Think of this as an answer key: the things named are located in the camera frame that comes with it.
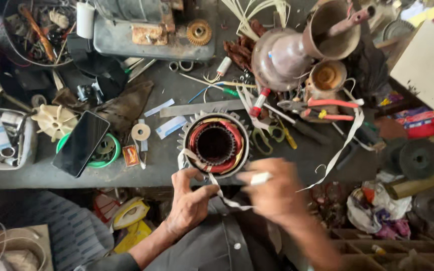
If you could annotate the small white tape roll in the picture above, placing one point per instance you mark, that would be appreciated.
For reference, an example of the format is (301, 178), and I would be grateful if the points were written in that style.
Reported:
(141, 131)

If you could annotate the person's blue patterned trousers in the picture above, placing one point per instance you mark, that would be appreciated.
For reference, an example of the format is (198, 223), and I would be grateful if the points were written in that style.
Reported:
(66, 226)

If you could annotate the white blue-striped paper slip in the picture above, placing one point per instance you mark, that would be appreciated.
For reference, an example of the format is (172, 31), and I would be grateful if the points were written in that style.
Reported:
(170, 127)

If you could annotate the brown metal jar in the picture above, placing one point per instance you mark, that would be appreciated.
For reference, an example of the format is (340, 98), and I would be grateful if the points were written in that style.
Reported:
(330, 30)

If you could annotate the grey metal machine base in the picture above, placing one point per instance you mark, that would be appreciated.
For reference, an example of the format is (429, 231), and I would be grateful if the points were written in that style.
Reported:
(126, 41)

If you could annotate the large white cylinder capacitor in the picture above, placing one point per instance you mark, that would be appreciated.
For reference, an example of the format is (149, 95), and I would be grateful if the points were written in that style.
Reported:
(85, 20)

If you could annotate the yellow plastic casing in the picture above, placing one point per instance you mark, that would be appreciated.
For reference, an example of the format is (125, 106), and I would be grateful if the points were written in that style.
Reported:
(134, 237)

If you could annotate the motor stator with copper winding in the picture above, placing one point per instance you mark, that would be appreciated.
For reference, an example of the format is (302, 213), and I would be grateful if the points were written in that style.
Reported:
(217, 145)

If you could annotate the metal bowl of scrap parts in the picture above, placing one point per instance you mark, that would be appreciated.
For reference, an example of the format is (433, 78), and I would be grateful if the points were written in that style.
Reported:
(36, 34)

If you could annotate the dark brown cloth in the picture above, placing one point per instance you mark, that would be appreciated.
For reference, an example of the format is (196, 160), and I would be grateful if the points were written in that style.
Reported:
(126, 105)

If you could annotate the pair of metal rings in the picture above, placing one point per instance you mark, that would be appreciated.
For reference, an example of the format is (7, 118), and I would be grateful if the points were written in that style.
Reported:
(182, 66)

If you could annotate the black smartphone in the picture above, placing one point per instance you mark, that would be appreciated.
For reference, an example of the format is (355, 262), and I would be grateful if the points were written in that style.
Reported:
(81, 143)

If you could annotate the wooden compartment tray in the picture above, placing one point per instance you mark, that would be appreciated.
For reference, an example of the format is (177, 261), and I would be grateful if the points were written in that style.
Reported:
(390, 252)

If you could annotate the bundle of cream insulation strips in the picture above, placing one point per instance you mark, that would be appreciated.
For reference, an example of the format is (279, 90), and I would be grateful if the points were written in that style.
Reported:
(247, 17)

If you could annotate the brass gear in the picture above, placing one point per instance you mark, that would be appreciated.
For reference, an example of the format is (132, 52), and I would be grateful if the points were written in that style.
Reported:
(199, 32)

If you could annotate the copper-coloured motor dome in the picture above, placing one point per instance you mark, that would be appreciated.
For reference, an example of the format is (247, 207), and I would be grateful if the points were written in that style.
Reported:
(281, 60)

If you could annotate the red matchbox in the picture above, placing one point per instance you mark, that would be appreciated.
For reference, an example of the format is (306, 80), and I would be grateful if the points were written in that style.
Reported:
(130, 156)

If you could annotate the red cloth bag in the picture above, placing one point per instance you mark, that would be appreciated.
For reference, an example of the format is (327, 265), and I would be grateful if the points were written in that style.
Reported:
(431, 124)

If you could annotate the person's right hand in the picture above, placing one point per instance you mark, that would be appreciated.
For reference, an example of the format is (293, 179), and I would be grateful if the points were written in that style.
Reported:
(281, 195)

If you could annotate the long white tape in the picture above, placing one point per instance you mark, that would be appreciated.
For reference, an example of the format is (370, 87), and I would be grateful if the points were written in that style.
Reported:
(347, 139)

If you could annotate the red and white tool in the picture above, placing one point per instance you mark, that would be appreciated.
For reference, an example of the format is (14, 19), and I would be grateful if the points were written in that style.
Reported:
(259, 101)

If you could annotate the heap of brown insulation pieces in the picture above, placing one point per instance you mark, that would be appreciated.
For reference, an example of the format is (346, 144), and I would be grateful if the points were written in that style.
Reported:
(239, 52)

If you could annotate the white cotton tape strip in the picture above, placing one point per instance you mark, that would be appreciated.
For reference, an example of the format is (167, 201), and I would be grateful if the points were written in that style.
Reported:
(217, 190)

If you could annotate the grey steel ruler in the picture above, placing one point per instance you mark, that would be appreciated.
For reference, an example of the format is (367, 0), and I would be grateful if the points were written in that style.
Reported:
(198, 108)

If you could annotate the small white capacitor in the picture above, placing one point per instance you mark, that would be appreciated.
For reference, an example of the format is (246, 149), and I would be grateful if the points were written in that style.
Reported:
(224, 66)

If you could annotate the white board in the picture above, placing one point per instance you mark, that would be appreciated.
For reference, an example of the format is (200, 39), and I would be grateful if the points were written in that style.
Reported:
(426, 64)

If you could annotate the yellow and white iron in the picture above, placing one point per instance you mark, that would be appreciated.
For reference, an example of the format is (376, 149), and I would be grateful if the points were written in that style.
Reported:
(130, 212)

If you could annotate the small rusty metal cup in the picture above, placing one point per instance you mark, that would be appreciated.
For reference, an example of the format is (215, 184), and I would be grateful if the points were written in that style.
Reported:
(328, 77)

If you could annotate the cream plastic fan impeller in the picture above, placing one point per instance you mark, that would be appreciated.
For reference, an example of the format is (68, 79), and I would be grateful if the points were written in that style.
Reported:
(53, 120)

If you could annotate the person's left hand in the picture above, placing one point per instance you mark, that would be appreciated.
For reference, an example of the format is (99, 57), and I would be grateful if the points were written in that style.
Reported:
(187, 209)

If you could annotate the heap of plastic bags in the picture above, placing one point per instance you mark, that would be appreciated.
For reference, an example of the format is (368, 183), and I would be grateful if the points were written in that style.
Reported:
(375, 210)

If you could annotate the small white tape piece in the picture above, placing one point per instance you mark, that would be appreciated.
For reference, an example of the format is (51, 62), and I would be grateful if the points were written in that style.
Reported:
(261, 178)

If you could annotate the person's right fingers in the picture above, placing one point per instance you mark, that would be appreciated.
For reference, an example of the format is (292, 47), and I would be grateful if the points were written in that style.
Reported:
(256, 177)

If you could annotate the thin wooden stick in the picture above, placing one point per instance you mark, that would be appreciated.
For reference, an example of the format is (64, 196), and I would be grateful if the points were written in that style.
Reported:
(209, 81)

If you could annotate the plain white paper slip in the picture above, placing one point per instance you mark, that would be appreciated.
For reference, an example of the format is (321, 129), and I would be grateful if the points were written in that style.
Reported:
(159, 107)

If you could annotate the black grinding disc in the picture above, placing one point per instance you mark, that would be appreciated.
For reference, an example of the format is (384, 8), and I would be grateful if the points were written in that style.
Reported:
(420, 159)

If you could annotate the black plastic bag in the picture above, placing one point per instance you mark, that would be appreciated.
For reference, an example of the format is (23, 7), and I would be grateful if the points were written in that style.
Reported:
(367, 71)

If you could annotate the person's grey shirt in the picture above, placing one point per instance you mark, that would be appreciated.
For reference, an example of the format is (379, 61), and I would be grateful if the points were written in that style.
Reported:
(209, 244)

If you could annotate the grey tub of metal parts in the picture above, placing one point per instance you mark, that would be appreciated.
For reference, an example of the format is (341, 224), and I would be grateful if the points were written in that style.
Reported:
(25, 150)

